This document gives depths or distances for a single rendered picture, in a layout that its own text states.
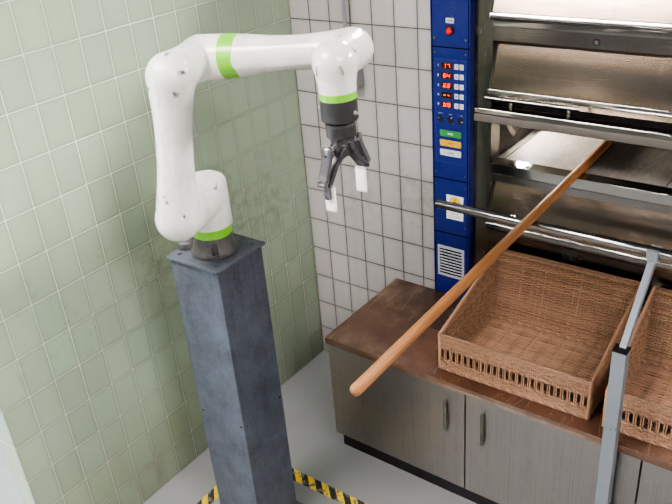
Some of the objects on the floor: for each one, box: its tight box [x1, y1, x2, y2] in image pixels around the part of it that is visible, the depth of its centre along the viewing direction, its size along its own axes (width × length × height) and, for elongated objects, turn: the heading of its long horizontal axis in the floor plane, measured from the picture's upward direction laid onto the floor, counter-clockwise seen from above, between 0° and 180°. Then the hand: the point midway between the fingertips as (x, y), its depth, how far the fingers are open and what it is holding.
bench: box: [325, 278, 672, 504], centre depth 265 cm, size 56×242×58 cm, turn 62°
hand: (347, 197), depth 198 cm, fingers open, 13 cm apart
